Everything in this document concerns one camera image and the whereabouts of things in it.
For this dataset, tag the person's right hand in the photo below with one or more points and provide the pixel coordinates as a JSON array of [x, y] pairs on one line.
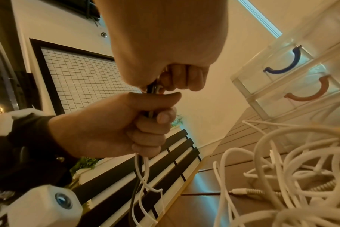
[[164, 33]]

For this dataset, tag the wall light strip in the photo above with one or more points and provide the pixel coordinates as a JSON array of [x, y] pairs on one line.
[[262, 17]]

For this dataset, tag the person's left hand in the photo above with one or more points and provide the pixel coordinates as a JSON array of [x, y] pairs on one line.
[[102, 128]]

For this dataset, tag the brown slatted wooden table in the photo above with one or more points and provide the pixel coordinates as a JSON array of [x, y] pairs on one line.
[[209, 208]]

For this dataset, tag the green plants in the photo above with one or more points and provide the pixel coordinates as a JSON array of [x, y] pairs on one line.
[[87, 163]]

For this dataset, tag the black marker wristband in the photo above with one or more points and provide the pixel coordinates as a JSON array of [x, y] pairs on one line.
[[24, 155]]

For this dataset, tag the small recessed spotlight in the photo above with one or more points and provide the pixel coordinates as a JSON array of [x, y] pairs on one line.
[[104, 34]]

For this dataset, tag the black louvre panel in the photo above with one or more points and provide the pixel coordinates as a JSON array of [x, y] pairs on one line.
[[77, 8]]

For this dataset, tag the clear plastic three-drawer organiser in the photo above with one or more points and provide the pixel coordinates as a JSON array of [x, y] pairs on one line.
[[313, 28]]

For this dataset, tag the black and white slatted planter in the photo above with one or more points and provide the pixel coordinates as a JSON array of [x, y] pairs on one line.
[[102, 168]]

